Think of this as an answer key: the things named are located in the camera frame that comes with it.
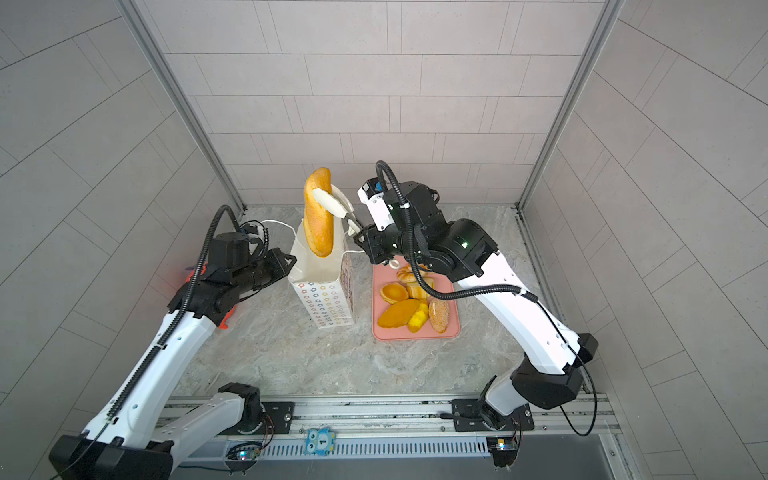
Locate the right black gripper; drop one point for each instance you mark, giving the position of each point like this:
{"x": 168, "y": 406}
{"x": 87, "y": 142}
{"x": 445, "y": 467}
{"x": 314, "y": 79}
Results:
{"x": 369, "y": 238}

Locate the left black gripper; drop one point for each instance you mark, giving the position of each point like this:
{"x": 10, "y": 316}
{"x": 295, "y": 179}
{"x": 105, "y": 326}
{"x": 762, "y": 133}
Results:
{"x": 280, "y": 263}

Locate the long baguette fake bread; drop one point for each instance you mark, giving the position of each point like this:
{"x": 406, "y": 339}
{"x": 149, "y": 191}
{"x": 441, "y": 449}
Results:
{"x": 318, "y": 222}

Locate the white printed paper bag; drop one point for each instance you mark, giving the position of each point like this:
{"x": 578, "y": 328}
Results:
{"x": 323, "y": 285}

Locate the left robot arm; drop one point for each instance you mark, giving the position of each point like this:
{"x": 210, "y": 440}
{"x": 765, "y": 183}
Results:
{"x": 122, "y": 441}

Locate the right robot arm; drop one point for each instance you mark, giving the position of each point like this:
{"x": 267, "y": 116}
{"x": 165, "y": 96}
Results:
{"x": 553, "y": 368}

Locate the orange tart fake bread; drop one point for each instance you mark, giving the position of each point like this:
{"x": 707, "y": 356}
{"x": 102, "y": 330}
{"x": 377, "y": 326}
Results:
{"x": 394, "y": 292}

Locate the flat orange oval fake bread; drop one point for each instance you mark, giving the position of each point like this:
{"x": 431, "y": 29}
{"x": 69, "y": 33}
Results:
{"x": 399, "y": 313}

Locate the small yellow fake bread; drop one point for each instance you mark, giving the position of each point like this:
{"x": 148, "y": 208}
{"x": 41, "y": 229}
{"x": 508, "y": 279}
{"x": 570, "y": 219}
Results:
{"x": 419, "y": 318}

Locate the sesame oval fake bread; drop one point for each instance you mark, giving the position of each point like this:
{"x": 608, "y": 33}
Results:
{"x": 439, "y": 315}

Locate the red shark plush toy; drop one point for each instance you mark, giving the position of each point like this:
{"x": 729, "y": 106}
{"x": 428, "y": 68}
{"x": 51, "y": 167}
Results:
{"x": 223, "y": 324}

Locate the pink plastic tray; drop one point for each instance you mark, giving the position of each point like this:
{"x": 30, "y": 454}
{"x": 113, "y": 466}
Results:
{"x": 383, "y": 274}

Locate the blue owl number tag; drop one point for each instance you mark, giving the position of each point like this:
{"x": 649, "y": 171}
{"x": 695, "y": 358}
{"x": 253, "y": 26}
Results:
{"x": 320, "y": 442}

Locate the left circuit board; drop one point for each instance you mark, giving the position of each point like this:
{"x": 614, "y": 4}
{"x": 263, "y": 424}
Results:
{"x": 244, "y": 452}

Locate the circuit board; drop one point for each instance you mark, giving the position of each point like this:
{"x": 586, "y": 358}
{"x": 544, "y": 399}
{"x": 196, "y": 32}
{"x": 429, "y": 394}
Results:
{"x": 503, "y": 450}
{"x": 244, "y": 452}

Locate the right circuit board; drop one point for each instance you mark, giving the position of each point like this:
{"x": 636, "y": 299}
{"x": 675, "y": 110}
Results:
{"x": 503, "y": 450}

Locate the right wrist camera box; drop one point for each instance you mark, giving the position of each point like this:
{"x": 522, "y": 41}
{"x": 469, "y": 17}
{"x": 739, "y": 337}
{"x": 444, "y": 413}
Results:
{"x": 371, "y": 195}

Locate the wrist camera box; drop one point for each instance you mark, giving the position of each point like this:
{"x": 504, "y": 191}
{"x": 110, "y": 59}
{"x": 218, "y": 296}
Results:
{"x": 256, "y": 230}
{"x": 371, "y": 195}

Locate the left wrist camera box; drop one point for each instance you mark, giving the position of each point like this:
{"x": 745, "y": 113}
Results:
{"x": 256, "y": 230}

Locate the braided ring fake bread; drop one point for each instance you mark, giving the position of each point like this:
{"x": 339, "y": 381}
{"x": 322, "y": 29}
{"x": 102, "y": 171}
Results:
{"x": 406, "y": 275}

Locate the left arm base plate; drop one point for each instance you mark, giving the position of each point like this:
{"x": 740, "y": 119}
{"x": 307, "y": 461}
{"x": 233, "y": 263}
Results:
{"x": 277, "y": 416}

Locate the aluminium mounting rail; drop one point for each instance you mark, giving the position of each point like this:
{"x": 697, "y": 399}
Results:
{"x": 406, "y": 426}

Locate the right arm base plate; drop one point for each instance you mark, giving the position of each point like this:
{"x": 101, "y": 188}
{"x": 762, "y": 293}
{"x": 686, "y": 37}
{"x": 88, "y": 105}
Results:
{"x": 462, "y": 414}

